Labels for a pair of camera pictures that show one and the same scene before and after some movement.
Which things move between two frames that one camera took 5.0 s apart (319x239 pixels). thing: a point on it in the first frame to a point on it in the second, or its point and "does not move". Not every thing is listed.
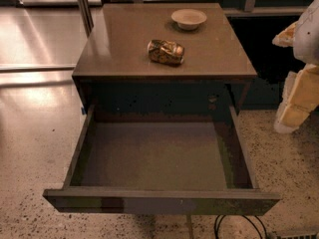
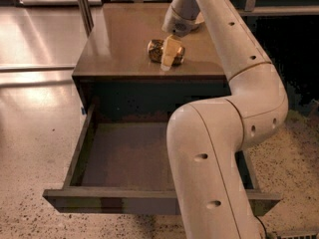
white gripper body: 307,39 to 177,24
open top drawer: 162,159 does not move
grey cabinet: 115,76 does not move
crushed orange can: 165,52 does not move
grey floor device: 295,235 does not move
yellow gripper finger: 300,98 to 169,50
